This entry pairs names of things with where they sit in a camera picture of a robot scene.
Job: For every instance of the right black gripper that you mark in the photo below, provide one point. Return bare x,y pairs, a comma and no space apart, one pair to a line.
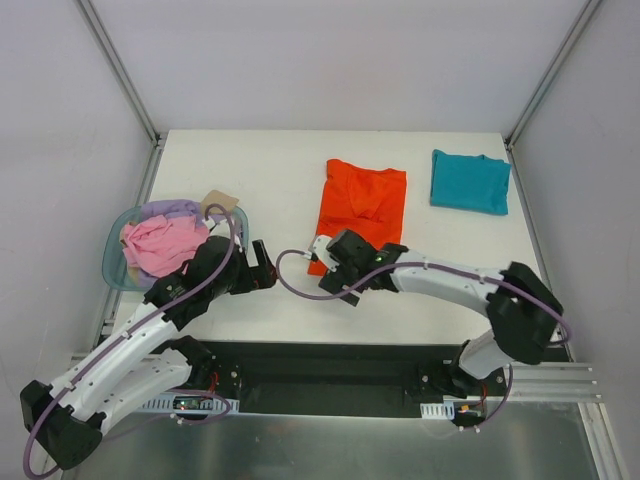
338,271

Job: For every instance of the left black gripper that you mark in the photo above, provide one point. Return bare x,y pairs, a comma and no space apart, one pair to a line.
255,272

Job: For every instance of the orange t shirt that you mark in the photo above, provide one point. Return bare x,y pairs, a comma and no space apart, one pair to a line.
368,202

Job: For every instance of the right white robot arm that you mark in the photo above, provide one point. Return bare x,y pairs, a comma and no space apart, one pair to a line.
522,312

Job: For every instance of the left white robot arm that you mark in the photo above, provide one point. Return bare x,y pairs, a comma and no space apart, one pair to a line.
69,417

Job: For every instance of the beige t shirt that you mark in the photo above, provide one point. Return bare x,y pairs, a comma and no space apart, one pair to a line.
217,197

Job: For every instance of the pink t shirt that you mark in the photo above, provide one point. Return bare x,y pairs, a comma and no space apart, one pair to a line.
160,245

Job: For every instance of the lavender t shirt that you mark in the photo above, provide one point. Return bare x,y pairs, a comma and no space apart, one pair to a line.
180,208

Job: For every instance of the folded teal t shirt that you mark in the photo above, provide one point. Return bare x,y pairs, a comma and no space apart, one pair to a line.
470,183

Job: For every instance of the translucent blue basket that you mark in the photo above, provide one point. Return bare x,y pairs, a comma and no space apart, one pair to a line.
115,270

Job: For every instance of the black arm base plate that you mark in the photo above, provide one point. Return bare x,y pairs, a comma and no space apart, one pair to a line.
379,381

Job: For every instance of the left white cable duct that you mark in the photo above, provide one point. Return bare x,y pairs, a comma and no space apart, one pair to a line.
171,402

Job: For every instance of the white cable duct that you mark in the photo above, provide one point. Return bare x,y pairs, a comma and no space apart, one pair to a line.
438,411
171,402

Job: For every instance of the right white cable duct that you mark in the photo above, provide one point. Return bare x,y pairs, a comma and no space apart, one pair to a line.
438,411

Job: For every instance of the aluminium front rail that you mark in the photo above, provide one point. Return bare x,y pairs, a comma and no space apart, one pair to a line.
555,382

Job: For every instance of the left aluminium frame post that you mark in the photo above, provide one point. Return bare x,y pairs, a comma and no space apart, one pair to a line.
115,63

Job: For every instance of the aluminium frame post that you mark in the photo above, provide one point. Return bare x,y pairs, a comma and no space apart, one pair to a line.
115,63
579,25

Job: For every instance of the right aluminium frame post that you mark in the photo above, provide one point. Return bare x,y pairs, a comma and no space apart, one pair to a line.
579,25

